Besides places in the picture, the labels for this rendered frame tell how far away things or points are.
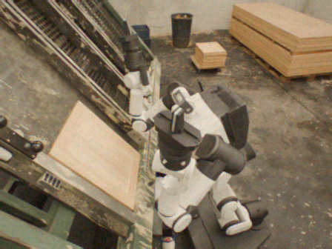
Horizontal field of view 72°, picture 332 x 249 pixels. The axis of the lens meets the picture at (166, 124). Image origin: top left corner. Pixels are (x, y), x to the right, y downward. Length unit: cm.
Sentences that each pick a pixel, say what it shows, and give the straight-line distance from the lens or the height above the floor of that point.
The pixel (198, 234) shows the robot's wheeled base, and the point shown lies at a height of 19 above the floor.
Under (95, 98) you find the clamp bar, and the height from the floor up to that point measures 124.
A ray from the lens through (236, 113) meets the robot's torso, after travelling 95.
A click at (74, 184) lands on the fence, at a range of 96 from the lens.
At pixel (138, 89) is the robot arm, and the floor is 131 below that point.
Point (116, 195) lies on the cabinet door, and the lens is 114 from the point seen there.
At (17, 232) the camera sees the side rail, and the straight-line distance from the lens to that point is 81.
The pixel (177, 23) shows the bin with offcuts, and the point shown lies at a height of 54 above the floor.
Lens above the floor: 191
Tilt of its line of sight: 39 degrees down
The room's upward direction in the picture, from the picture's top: straight up
